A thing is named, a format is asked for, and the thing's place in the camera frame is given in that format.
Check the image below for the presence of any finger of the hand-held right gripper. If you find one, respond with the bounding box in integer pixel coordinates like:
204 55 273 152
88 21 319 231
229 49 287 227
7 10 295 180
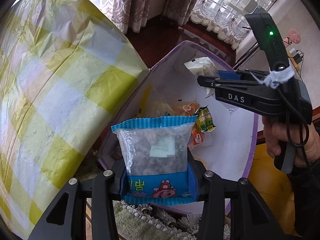
197 74 273 89
217 70 272 78

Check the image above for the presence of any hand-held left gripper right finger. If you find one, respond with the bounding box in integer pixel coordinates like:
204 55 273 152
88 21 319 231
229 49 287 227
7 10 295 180
186 147 285 240

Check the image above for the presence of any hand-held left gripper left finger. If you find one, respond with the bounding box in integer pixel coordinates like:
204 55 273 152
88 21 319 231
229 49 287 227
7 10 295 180
27 152 128 240

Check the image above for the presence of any white snack packet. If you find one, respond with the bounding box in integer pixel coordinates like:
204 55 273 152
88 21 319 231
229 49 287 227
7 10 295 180
184 57 218 77

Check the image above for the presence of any blue snack packet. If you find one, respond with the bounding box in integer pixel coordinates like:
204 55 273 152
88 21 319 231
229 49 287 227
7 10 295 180
111 115 198 207

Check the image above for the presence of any white purple storage box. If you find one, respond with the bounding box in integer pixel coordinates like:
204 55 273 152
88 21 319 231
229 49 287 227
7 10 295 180
96 40 258 217

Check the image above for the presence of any person's right hand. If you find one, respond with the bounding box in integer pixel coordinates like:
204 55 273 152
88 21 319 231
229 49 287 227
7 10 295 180
262 119 320 167

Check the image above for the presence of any white cloth strip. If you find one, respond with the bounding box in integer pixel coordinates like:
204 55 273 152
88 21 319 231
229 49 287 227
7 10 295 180
260 68 294 88

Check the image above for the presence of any green yellow snack packet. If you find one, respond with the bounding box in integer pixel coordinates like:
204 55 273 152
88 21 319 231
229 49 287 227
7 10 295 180
194 106 216 133

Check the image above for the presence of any orange red snack packet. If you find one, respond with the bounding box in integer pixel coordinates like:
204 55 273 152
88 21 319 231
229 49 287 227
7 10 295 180
189 127 213 147

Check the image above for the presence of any orange bun packet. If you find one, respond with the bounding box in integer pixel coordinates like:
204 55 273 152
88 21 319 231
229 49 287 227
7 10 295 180
172 101 200 117

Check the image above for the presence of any white lace curtain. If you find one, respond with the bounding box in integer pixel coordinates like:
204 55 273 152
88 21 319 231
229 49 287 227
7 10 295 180
190 0 285 50

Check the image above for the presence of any pink handheld fan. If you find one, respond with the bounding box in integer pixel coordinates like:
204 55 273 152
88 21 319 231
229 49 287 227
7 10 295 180
284 28 302 47

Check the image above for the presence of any clear snack packet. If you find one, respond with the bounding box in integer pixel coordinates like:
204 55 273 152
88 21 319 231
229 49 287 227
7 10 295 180
145 99 175 118

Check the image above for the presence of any yellow cushion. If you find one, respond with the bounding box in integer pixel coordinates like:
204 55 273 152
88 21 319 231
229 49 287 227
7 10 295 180
247 142 298 237

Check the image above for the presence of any yellow checkered plastic tablecloth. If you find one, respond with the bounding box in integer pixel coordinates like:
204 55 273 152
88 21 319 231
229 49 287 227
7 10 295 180
0 0 150 238

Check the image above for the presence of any pink beige curtain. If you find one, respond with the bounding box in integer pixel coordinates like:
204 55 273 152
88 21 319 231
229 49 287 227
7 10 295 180
111 0 208 33

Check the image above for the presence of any black cable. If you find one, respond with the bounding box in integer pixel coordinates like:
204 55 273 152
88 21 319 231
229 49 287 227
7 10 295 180
275 65 313 150

